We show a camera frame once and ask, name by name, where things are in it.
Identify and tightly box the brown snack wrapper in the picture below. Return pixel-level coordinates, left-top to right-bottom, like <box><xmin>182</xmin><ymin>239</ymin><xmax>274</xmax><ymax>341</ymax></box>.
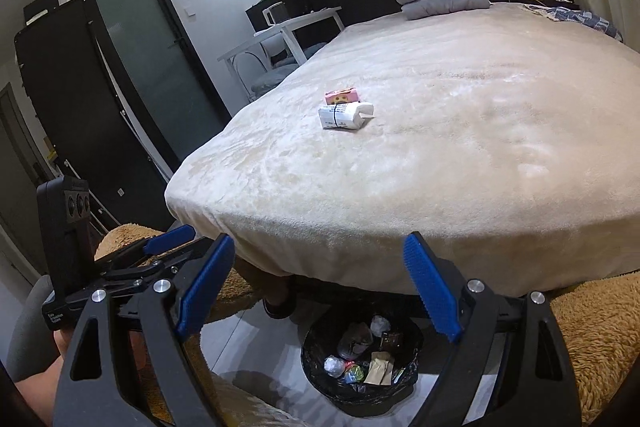
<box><xmin>380</xmin><ymin>331</ymin><xmax>400</xmax><ymax>353</ymax></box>

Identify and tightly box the beige paper bag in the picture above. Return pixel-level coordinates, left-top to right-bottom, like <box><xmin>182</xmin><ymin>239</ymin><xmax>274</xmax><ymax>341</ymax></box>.
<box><xmin>364</xmin><ymin>351</ymin><xmax>395</xmax><ymax>386</ymax></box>

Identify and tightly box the colourful wrapper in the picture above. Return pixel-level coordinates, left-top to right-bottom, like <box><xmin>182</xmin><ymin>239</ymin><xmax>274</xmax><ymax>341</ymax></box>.
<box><xmin>343</xmin><ymin>361</ymin><xmax>366</xmax><ymax>385</ymax></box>

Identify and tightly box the white tissue pack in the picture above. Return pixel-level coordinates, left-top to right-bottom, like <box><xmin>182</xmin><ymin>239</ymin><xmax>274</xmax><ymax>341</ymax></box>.
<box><xmin>318</xmin><ymin>102</ymin><xmax>374</xmax><ymax>130</ymax></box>

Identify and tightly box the pink paw print pack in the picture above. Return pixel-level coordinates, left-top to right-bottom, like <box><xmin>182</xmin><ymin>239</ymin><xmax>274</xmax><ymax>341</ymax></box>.
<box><xmin>324</xmin><ymin>88</ymin><xmax>360</xmax><ymax>105</ymax></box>

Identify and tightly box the black trash bin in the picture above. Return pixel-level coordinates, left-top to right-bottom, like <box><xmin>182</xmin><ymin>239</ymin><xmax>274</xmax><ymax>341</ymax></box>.
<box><xmin>300</xmin><ymin>306</ymin><xmax>424</xmax><ymax>414</ymax></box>

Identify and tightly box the left hand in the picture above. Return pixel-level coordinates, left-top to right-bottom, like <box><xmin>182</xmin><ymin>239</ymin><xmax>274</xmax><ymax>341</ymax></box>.
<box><xmin>15</xmin><ymin>329</ymin><xmax>73</xmax><ymax>426</ymax></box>

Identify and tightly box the black wardrobe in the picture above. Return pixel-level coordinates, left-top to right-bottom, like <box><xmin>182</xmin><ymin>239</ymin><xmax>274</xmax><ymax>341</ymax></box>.
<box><xmin>14</xmin><ymin>0</ymin><xmax>174</xmax><ymax>231</ymax></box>

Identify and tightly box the brown fuzzy sleeve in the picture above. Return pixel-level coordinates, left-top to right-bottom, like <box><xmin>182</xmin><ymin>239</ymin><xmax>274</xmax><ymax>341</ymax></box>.
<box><xmin>550</xmin><ymin>272</ymin><xmax>639</xmax><ymax>426</ymax></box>

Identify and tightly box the dark framed glass door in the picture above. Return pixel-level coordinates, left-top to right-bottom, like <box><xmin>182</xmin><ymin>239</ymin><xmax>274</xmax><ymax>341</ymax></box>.
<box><xmin>85</xmin><ymin>0</ymin><xmax>231</xmax><ymax>170</ymax></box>

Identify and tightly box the beige bed blanket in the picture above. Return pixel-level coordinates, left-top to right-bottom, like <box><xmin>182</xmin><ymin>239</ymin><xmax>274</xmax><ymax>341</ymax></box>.
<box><xmin>165</xmin><ymin>3</ymin><xmax>639</xmax><ymax>296</ymax></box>

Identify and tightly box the chair with grey cushion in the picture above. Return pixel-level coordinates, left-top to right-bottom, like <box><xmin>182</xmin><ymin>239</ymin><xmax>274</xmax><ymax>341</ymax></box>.
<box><xmin>250</xmin><ymin>1</ymin><xmax>298</xmax><ymax>98</ymax></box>

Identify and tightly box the white side table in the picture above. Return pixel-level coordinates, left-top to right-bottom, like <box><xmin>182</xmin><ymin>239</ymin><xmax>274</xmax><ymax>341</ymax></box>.
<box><xmin>217</xmin><ymin>6</ymin><xmax>345</xmax><ymax>102</ymax></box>

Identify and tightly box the blue patterned cloth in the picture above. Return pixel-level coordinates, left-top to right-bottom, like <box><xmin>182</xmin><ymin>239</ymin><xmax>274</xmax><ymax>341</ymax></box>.
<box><xmin>524</xmin><ymin>4</ymin><xmax>624</xmax><ymax>42</ymax></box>

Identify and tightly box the black tracking camera box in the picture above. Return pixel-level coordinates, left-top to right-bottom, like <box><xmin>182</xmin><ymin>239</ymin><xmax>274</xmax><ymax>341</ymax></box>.
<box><xmin>37</xmin><ymin>176</ymin><xmax>96</xmax><ymax>298</ymax></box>

